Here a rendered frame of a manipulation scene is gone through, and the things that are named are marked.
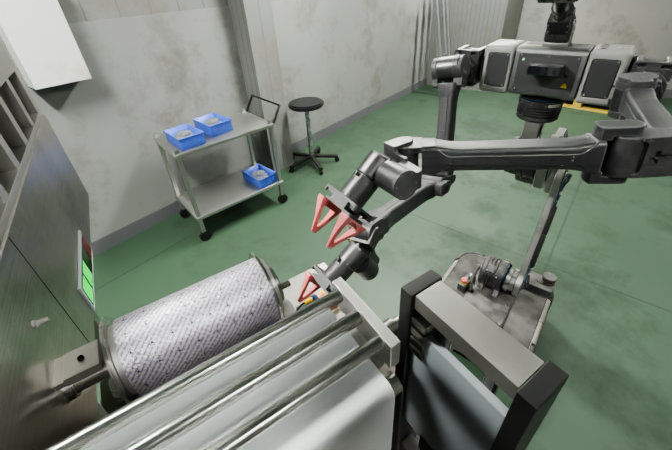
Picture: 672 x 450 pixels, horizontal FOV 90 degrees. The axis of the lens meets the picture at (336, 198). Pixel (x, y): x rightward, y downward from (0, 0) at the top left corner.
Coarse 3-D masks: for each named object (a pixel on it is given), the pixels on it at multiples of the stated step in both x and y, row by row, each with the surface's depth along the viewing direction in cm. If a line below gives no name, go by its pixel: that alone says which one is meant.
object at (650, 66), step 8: (640, 64) 90; (648, 64) 88; (656, 64) 88; (664, 64) 87; (632, 72) 91; (648, 72) 87; (656, 72) 87; (664, 72) 87; (664, 80) 86; (664, 88) 86; (656, 96) 86
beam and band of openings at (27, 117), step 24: (0, 48) 88; (0, 72) 80; (0, 96) 74; (24, 96) 97; (0, 120) 74; (24, 120) 88; (0, 144) 64; (24, 144) 78; (0, 168) 66; (24, 168) 70; (0, 192) 56; (0, 216) 53; (0, 240) 49
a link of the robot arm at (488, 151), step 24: (624, 120) 59; (432, 144) 65; (456, 144) 66; (480, 144) 65; (504, 144) 63; (528, 144) 62; (552, 144) 61; (576, 144) 60; (600, 144) 58; (432, 168) 67; (456, 168) 66; (480, 168) 65; (504, 168) 64; (528, 168) 63; (552, 168) 62; (576, 168) 61; (600, 168) 60
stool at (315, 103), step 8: (288, 104) 342; (296, 104) 336; (304, 104) 335; (312, 104) 333; (320, 104) 336; (312, 144) 367; (312, 152) 371; (304, 160) 369; (336, 160) 380; (320, 168) 354
